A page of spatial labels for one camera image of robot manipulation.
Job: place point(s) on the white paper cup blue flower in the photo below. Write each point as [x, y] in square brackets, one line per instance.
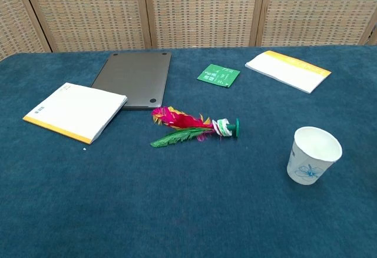
[312, 158]

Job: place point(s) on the colourful feather shuttlecock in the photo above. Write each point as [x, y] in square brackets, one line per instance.
[188, 127]

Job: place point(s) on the green square card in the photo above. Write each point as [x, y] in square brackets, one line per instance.
[218, 75]

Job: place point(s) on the grey closed laptop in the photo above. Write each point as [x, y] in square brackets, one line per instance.
[135, 78]

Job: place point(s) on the blue tablecloth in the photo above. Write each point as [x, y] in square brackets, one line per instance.
[176, 196]

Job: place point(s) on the woven folding screen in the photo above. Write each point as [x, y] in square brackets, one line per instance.
[188, 10]

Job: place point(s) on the white booklet yellow stripe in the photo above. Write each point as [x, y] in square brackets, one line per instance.
[285, 71]

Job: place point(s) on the white notepad yellow edge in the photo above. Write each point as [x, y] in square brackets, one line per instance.
[73, 112]

